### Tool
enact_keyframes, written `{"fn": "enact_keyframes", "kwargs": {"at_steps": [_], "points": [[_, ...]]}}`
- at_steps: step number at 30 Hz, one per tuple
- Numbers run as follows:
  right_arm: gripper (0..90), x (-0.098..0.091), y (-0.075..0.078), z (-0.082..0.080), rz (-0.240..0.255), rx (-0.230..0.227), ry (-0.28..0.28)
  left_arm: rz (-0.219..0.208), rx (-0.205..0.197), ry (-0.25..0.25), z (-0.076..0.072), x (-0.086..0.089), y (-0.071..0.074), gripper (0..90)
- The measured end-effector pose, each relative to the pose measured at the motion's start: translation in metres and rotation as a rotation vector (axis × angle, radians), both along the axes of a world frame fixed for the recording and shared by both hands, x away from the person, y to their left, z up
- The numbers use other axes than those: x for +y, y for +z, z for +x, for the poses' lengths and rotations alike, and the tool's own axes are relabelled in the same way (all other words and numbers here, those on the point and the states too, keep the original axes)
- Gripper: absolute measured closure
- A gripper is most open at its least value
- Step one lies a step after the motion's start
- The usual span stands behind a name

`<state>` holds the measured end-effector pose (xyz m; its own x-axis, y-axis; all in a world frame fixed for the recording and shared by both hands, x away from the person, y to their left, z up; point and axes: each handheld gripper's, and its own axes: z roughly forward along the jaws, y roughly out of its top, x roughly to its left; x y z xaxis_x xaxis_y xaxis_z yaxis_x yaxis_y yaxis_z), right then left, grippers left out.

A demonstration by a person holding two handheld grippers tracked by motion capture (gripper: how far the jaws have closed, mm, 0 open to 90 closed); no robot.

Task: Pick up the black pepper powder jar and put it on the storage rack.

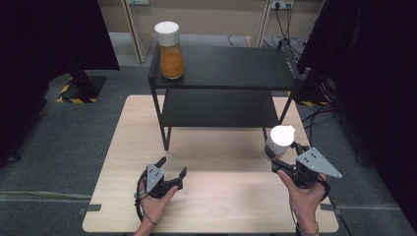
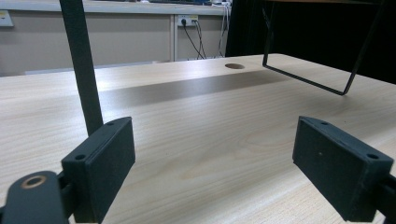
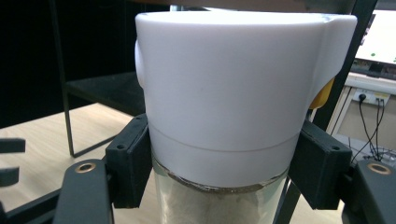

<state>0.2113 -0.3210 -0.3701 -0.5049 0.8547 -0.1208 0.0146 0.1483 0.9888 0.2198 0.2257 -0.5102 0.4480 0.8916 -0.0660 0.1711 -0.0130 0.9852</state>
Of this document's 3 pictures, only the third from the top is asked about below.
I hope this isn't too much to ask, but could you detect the amber jar with white lid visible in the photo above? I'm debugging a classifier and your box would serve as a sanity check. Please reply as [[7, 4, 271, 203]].
[[308, 77, 336, 110]]

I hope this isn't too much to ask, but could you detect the white wall socket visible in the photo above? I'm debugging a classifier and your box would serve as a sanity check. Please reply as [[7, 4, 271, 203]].
[[352, 88, 390, 105]]

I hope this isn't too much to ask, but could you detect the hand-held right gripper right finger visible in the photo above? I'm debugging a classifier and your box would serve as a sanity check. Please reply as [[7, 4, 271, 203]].
[[288, 119, 353, 211]]

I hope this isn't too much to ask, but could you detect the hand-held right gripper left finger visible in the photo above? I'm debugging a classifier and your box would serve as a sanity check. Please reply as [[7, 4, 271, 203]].
[[105, 113, 154, 209]]

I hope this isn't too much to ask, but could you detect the clear jar with white flip lid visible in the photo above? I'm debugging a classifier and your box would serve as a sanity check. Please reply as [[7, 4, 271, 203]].
[[134, 10, 359, 224]]

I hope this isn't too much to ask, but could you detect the black plugged power cable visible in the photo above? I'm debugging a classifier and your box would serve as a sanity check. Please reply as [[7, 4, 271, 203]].
[[374, 98, 387, 157], [358, 93, 381, 158]]

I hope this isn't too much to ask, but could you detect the black two-tier metal rack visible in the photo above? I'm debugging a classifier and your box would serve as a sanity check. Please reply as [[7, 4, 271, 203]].
[[48, 0, 386, 224]]

